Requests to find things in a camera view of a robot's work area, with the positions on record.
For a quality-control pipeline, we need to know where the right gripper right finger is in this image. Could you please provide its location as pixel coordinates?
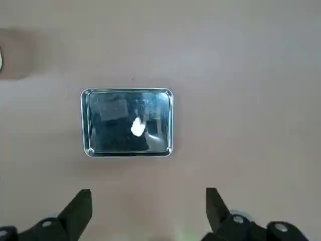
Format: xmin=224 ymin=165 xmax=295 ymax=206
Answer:
xmin=200 ymin=187 xmax=310 ymax=241

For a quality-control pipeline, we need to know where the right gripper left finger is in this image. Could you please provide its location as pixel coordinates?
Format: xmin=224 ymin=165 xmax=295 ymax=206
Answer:
xmin=0 ymin=188 xmax=93 ymax=241

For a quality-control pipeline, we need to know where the rectangular shiny metal tray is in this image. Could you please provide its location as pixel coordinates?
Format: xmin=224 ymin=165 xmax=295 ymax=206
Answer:
xmin=80 ymin=87 xmax=174 ymax=158

